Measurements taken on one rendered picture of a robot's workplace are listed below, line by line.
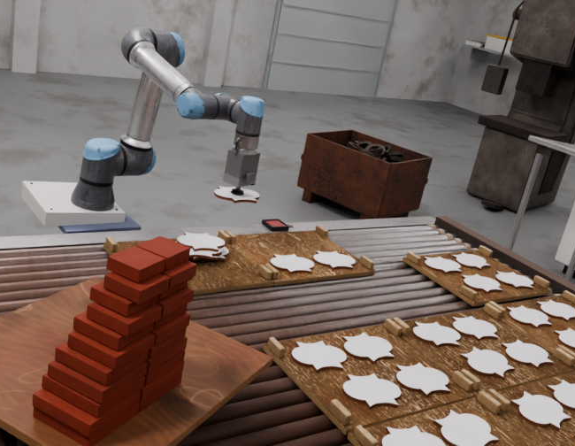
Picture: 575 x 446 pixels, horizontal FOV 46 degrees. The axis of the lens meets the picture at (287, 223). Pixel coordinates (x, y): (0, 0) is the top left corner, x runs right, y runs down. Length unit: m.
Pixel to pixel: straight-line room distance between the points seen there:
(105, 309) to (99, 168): 1.32
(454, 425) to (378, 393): 0.18
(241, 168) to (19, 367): 0.99
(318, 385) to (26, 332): 0.65
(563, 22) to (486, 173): 1.60
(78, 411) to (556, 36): 6.36
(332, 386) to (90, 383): 0.66
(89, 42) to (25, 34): 0.91
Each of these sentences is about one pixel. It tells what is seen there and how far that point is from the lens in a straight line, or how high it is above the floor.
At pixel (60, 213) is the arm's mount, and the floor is 0.92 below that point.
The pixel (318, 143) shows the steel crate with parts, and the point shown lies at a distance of 5.77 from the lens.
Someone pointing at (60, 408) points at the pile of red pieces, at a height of 1.09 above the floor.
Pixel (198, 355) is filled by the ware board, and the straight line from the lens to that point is 1.44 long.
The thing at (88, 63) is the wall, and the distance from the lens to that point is 9.96.
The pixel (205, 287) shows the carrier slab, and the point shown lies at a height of 0.94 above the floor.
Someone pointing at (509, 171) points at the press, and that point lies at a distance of 7.20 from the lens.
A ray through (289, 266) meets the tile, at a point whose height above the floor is 0.95.
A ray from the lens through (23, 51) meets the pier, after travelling 9.50.
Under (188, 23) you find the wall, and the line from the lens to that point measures 10.46.
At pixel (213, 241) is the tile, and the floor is 0.99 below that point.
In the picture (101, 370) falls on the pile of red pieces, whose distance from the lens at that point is 1.14.
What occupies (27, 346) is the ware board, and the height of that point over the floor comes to 1.04.
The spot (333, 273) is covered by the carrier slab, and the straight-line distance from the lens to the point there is 2.21.
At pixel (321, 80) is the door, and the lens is 11.98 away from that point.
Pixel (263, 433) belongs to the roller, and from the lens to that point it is 1.46.
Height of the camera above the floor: 1.80
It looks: 20 degrees down
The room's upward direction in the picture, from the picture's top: 11 degrees clockwise
